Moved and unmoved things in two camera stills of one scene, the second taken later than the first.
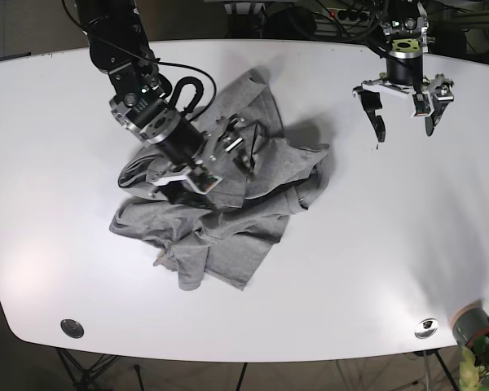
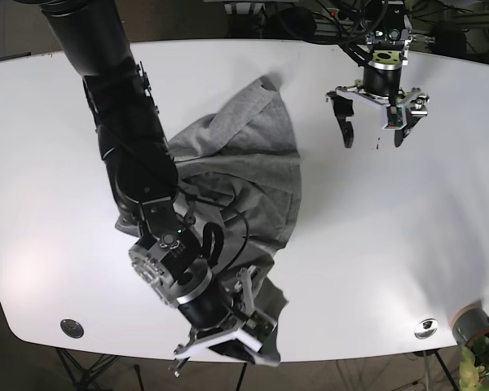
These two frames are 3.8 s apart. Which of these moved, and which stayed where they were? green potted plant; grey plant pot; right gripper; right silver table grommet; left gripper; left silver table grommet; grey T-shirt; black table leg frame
Moved: left gripper; right gripper; grey T-shirt
Stayed: grey plant pot; left silver table grommet; black table leg frame; green potted plant; right silver table grommet
